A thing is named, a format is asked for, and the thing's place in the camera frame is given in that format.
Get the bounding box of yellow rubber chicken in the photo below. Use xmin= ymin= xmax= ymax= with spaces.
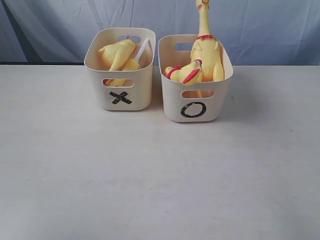
xmin=190 ymin=0 xmax=225 ymax=82
xmin=164 ymin=59 xmax=203 ymax=86

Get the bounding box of detached chicken head with tube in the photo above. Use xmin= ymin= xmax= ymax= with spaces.
xmin=114 ymin=37 xmax=150 ymax=87

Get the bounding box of headless yellow chicken body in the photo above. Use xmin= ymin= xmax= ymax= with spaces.
xmin=97 ymin=40 xmax=137 ymax=71

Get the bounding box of cream bin marked X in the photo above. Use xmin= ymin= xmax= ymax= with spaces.
xmin=84 ymin=27 xmax=156 ymax=111

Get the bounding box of cream bin marked O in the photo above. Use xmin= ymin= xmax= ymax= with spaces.
xmin=158 ymin=34 xmax=234 ymax=123

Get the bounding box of white backdrop curtain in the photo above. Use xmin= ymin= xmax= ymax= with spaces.
xmin=0 ymin=0 xmax=320 ymax=65

